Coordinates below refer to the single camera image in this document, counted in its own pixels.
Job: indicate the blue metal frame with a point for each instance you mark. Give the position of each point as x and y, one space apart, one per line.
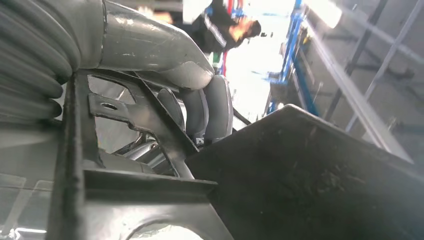
291 43

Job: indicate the person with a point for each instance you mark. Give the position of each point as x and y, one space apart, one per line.
212 33

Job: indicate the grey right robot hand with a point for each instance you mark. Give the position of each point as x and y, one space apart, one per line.
149 43

